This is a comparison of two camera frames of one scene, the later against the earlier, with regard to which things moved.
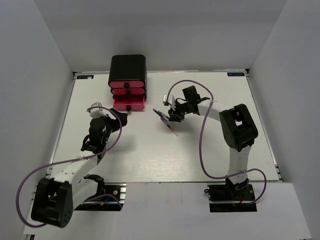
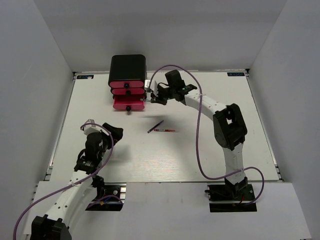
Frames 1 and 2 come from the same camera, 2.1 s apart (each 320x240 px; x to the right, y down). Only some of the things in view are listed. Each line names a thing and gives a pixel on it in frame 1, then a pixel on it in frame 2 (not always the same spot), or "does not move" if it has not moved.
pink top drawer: [126, 84] does not move
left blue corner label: [85, 77] does not move
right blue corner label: [235, 74] does not move
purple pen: [160, 115] to [155, 126]
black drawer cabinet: [129, 67] does not move
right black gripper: [176, 116] to [158, 99]
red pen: [169, 126] to [164, 130]
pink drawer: [128, 91] does not move
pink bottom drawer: [129, 102] does not move
